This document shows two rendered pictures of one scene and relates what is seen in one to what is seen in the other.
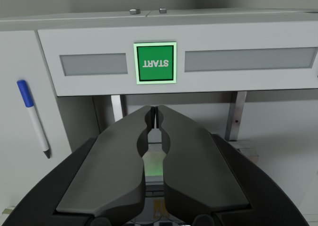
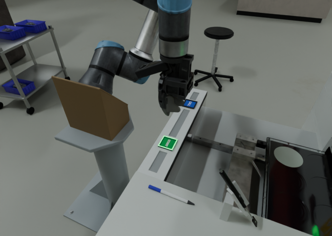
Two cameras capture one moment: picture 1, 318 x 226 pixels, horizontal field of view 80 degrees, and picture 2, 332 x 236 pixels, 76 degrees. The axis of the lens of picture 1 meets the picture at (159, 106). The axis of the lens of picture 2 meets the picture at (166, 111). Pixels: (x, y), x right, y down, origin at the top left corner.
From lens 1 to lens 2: 0.65 m
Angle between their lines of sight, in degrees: 66
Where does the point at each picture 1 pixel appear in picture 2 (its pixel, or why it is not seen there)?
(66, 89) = (162, 176)
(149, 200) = (272, 196)
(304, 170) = (268, 126)
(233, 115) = (216, 144)
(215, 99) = (206, 153)
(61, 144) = (188, 194)
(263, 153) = not seen: hidden behind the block
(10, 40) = (134, 180)
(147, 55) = (163, 143)
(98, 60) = (157, 160)
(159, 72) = (171, 142)
